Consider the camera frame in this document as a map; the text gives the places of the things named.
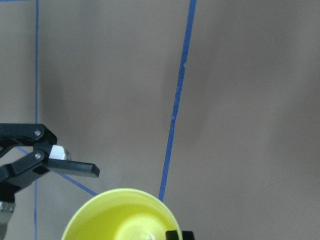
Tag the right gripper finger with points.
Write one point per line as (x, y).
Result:
(176, 235)

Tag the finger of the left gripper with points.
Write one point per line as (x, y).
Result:
(46, 156)

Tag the yellow plastic cup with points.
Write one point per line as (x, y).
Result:
(121, 214)

